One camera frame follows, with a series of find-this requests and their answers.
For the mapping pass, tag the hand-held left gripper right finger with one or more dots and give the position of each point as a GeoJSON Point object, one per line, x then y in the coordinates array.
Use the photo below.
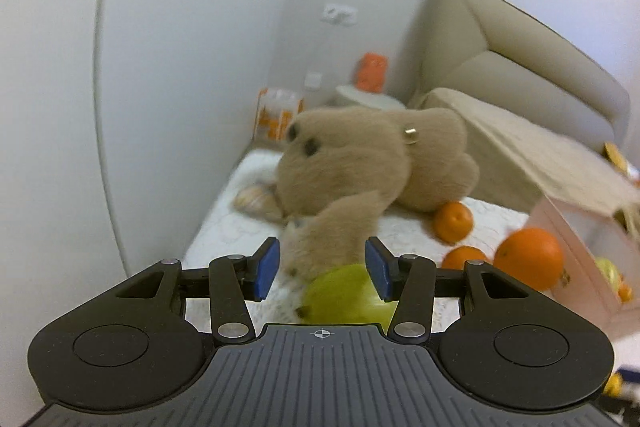
{"type": "Point", "coordinates": [380, 269]}

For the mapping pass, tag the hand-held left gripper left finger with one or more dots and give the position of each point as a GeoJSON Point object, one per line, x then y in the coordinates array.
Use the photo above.
{"type": "Point", "coordinates": [265, 269]}

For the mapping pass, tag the green guava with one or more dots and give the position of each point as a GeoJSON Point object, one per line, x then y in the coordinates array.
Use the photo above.
{"type": "Point", "coordinates": [345, 302]}

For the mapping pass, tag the orange mandarin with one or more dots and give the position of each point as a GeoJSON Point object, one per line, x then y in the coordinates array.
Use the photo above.
{"type": "Point", "coordinates": [462, 257]}
{"type": "Point", "coordinates": [452, 221]}

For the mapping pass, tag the large orange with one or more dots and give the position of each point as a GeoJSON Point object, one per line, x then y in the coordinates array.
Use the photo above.
{"type": "Point", "coordinates": [530, 257]}

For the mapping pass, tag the pink cardboard box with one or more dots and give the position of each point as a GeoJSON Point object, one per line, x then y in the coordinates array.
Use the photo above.
{"type": "Point", "coordinates": [580, 247]}

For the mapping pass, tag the brown plush bear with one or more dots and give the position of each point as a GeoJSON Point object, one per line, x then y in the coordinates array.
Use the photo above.
{"type": "Point", "coordinates": [350, 157]}

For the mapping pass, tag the orange and white package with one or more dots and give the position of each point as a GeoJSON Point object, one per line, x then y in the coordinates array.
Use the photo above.
{"type": "Point", "coordinates": [275, 122]}

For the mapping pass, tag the round white side table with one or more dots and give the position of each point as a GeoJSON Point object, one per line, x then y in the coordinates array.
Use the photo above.
{"type": "Point", "coordinates": [360, 97]}

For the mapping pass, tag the orange toy figure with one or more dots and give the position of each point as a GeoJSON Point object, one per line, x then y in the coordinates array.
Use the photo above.
{"type": "Point", "coordinates": [372, 72]}

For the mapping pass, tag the beige padded headboard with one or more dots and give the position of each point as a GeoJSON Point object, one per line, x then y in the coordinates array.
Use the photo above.
{"type": "Point", "coordinates": [500, 57]}

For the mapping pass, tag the white wall switch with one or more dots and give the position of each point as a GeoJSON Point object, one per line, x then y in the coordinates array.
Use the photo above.
{"type": "Point", "coordinates": [314, 80]}

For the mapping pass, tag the white wall socket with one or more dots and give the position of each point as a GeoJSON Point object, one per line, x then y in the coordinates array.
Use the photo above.
{"type": "Point", "coordinates": [340, 15]}

